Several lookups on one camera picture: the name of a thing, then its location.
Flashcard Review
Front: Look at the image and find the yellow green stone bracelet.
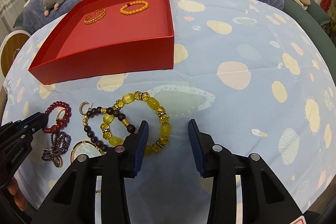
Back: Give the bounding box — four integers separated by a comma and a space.
100, 90, 173, 156

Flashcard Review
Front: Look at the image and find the dark red bead bracelet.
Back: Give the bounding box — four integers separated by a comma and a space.
41, 100, 72, 134

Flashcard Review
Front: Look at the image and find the dark wood bead bracelet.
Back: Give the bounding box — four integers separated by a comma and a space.
82, 106, 137, 152

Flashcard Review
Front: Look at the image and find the gold chain bracelet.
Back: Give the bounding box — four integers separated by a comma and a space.
83, 8, 107, 25

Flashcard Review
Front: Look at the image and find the orange amber bead bracelet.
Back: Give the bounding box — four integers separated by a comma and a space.
119, 0, 150, 16

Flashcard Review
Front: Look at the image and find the left hand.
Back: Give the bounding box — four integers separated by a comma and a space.
7, 177, 28, 211

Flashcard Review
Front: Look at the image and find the purple beaded bow brooch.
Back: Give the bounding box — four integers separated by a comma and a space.
42, 131, 71, 168

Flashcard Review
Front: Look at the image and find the gold round compact mirror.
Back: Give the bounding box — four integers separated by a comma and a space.
70, 140, 104, 163

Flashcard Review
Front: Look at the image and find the blue patterned table cloth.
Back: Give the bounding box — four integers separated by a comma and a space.
3, 0, 335, 218

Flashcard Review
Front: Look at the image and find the white round wooden device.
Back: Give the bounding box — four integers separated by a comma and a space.
1, 30, 31, 77

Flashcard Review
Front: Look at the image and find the red shallow tray box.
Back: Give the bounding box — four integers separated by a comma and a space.
29, 0, 174, 85

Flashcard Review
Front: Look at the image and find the white curtain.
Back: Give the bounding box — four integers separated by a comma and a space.
0, 0, 26, 42

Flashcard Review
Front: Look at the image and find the green bed frame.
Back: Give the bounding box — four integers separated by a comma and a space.
256, 0, 336, 57

